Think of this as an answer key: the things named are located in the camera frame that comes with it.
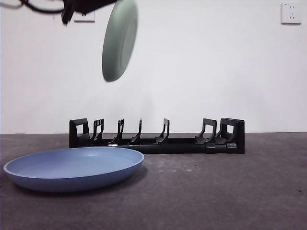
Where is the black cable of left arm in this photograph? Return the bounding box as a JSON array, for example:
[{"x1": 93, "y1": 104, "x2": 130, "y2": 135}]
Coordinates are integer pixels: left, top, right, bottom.
[{"x1": 19, "y1": 0, "x2": 67, "y2": 14}]

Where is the green round plate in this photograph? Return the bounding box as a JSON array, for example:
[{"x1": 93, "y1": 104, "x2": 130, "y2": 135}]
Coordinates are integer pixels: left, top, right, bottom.
[{"x1": 102, "y1": 0, "x2": 139, "y2": 83}]

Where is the white wall socket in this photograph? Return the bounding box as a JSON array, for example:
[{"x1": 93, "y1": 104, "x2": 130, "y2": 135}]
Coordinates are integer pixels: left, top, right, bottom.
[
  {"x1": 281, "y1": 2, "x2": 302, "y2": 25},
  {"x1": 73, "y1": 9, "x2": 96, "y2": 23}
]

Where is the blue round plate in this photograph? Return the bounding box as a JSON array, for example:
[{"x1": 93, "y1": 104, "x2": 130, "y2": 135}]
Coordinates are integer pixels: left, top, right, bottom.
[{"x1": 3, "y1": 147, "x2": 145, "y2": 193}]

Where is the black plastic plate rack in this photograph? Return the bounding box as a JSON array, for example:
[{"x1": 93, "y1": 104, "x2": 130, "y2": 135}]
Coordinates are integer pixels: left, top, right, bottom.
[{"x1": 69, "y1": 118, "x2": 246, "y2": 154}]

